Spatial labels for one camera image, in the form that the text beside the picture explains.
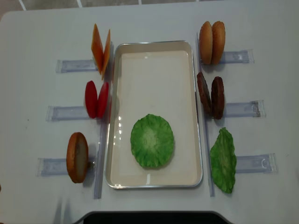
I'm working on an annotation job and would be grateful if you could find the green lettuce leaf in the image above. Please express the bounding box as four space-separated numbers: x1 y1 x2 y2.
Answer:
210 127 237 194
130 114 174 168

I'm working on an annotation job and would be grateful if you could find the right red tomato slice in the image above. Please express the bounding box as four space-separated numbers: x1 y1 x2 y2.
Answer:
97 82 109 119

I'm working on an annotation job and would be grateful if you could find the red tomato slice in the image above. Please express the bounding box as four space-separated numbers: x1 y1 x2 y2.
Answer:
85 81 98 119
97 82 109 119

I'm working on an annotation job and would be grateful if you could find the left brown meat patty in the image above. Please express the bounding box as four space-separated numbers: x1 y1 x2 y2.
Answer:
197 72 212 116

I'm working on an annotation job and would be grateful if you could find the brown meat patty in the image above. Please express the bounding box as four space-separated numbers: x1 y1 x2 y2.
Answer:
197 72 212 116
211 77 225 119

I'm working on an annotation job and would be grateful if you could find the left red tomato slice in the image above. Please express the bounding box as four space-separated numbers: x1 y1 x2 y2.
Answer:
85 81 98 119

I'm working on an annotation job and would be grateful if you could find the right brown meat patty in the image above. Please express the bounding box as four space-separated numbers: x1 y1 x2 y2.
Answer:
211 77 225 119

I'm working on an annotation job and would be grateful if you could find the right orange cheese slice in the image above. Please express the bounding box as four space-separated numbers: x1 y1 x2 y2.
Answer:
101 29 111 80

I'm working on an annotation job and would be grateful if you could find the orange cheese slice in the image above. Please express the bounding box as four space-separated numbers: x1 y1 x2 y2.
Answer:
91 24 104 75
101 29 111 80

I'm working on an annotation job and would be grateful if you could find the left orange cheese slice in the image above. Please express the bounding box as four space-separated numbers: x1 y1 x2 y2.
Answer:
91 24 104 75

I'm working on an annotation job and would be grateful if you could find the standing bread slice left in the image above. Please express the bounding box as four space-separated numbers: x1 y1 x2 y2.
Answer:
66 132 88 183

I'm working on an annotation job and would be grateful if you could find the white rectangular metal tray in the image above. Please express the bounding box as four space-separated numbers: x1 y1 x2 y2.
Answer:
106 41 203 189

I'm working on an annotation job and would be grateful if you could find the left clear acrylic rack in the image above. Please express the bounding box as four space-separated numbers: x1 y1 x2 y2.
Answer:
36 44 114 199

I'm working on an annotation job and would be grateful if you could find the clear acrylic rack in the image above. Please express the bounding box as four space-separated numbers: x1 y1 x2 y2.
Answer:
195 32 278 197
36 44 114 199

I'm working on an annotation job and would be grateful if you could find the left bun slice top right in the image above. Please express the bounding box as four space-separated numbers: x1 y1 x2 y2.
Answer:
199 21 213 64

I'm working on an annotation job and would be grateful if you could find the bun slice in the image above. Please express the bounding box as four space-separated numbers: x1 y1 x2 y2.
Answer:
211 21 226 64
199 21 213 64

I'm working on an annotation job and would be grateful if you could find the right clear acrylic rack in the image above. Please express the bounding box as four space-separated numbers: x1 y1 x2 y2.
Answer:
195 32 278 197

